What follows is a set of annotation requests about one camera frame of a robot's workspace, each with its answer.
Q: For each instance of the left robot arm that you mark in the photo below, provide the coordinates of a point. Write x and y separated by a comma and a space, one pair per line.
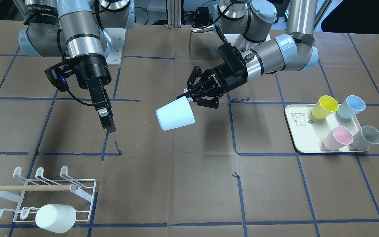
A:
243, 26

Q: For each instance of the yellow ikea cup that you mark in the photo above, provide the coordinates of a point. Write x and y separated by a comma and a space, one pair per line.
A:
324, 107

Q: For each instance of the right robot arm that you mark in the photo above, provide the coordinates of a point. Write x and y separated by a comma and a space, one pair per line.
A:
76, 31

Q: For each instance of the white cup drying rack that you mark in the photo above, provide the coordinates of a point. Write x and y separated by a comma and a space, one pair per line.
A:
30, 194

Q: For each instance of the grey ikea cup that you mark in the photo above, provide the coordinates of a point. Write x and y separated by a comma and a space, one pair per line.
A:
366, 137

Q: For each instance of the cream white ikea cup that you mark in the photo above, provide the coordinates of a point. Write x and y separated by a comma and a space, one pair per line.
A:
57, 218

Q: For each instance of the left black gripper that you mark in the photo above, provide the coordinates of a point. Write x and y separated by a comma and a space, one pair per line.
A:
221, 77

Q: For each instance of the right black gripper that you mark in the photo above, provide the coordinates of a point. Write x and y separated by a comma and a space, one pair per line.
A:
94, 73

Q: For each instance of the pink ikea cup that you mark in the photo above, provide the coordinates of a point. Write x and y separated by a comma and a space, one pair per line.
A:
339, 137

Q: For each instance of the cream serving tray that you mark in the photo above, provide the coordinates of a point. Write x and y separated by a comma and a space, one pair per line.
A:
308, 132

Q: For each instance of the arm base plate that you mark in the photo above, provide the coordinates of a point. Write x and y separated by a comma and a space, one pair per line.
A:
116, 39

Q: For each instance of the light blue ikea cup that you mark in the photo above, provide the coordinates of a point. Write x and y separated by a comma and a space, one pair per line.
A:
175, 114

